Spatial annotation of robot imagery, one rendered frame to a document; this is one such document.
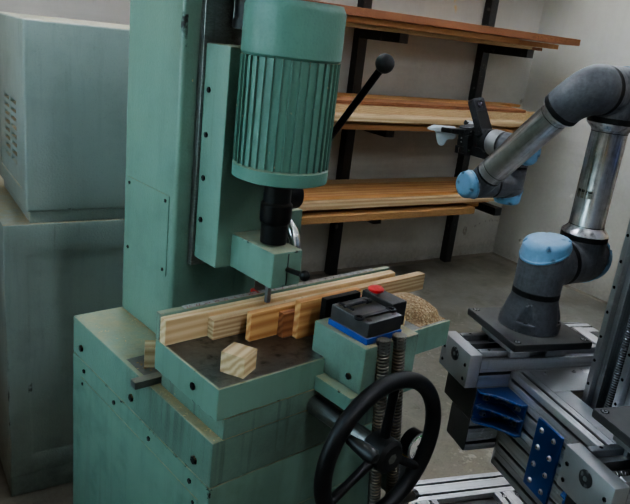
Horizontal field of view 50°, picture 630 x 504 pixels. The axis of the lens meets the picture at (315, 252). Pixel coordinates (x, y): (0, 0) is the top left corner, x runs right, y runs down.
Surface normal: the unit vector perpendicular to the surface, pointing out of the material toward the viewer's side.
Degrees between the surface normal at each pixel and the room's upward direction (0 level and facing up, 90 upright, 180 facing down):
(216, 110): 90
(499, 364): 90
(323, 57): 90
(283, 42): 90
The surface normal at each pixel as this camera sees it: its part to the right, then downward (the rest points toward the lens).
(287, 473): 0.65, 0.30
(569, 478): -0.95, -0.01
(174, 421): -0.75, 0.12
